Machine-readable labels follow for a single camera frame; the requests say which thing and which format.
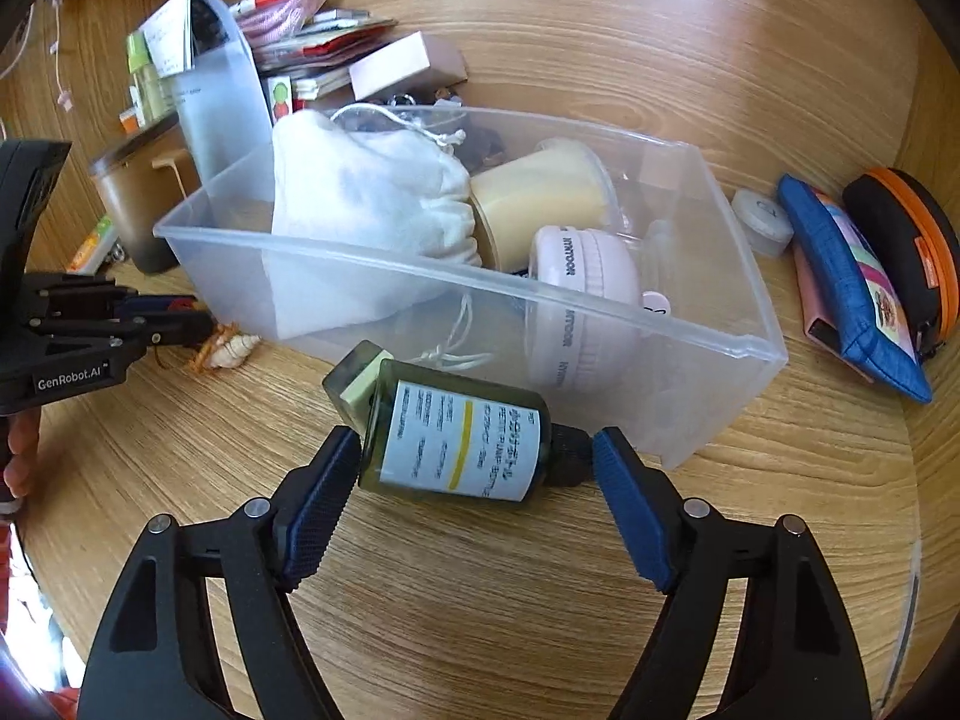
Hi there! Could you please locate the small white round tin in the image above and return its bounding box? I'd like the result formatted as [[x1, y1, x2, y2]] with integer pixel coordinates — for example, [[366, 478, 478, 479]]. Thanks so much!
[[731, 188, 794, 257]]

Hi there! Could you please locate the green cap spray bottle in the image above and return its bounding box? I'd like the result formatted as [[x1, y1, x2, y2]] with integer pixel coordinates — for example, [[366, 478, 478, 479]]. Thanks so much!
[[125, 31, 174, 125]]

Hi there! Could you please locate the white hanging cable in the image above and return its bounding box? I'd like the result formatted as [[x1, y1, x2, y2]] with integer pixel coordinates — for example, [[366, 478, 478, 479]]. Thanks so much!
[[0, 0, 77, 114]]

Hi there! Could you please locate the left hand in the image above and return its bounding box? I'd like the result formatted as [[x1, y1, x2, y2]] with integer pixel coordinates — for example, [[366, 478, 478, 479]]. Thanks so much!
[[3, 408, 43, 499]]

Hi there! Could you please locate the brown mug with wooden lid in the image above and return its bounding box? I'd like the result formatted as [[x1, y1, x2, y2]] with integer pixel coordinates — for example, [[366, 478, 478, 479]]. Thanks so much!
[[88, 112, 200, 275]]

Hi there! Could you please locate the white cardboard box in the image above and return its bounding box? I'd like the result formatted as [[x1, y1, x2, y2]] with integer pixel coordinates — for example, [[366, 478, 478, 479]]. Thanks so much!
[[348, 31, 469, 101]]

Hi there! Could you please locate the blue zipper pouch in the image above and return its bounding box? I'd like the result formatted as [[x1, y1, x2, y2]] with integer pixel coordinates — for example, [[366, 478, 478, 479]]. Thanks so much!
[[776, 174, 932, 405]]

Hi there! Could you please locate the orange and green glue tube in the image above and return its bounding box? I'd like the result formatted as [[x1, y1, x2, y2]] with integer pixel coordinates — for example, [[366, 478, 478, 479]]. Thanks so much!
[[67, 215, 119, 275]]

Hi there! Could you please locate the clear plastic storage bin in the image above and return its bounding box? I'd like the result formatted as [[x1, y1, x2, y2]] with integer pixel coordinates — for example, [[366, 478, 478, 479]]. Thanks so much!
[[155, 106, 788, 466]]

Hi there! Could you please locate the stack of books and packets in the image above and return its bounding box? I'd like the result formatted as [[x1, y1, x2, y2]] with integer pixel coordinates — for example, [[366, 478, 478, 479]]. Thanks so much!
[[229, 0, 397, 104]]

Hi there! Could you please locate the fruit pattern carton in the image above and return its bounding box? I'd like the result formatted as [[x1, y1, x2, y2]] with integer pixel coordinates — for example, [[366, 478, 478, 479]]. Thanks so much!
[[263, 75, 295, 124]]

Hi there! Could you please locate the white drawstring cloth bag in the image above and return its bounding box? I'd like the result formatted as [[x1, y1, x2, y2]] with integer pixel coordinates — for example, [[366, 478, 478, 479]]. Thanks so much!
[[262, 104, 482, 341]]

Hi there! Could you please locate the black and orange case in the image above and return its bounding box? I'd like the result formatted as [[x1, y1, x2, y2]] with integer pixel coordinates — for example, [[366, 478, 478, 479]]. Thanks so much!
[[843, 167, 958, 361]]

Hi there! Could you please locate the green glass dropper bottle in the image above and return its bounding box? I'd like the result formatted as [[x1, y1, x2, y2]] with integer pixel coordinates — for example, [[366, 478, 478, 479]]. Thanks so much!
[[322, 340, 594, 504]]

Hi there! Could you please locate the white paper file holder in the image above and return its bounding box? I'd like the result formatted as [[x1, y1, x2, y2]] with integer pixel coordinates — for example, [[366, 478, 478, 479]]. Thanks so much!
[[140, 0, 272, 184]]

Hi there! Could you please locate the seashell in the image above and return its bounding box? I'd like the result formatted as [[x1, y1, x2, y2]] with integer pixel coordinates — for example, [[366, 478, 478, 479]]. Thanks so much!
[[189, 323, 262, 374]]

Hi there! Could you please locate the roll of clear tape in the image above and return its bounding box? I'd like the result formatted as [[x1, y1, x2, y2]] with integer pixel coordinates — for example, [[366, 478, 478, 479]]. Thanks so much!
[[470, 138, 620, 273]]

